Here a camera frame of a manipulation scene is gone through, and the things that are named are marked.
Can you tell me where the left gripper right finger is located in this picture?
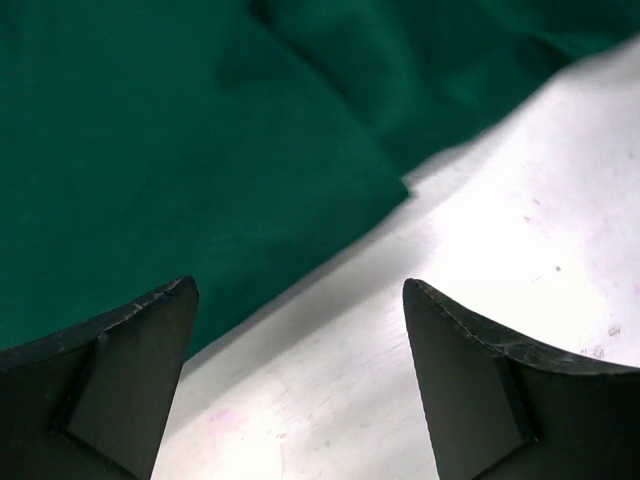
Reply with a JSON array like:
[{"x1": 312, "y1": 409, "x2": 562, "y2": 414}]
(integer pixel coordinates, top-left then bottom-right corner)
[{"x1": 403, "y1": 279, "x2": 639, "y2": 480}]

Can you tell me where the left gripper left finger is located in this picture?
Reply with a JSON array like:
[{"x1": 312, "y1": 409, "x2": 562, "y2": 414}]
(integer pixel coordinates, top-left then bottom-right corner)
[{"x1": 1, "y1": 277, "x2": 199, "y2": 479}]

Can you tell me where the green surgical cloth wrap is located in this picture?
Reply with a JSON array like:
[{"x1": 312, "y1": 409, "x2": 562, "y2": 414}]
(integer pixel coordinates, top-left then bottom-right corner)
[{"x1": 1, "y1": 0, "x2": 639, "y2": 353}]

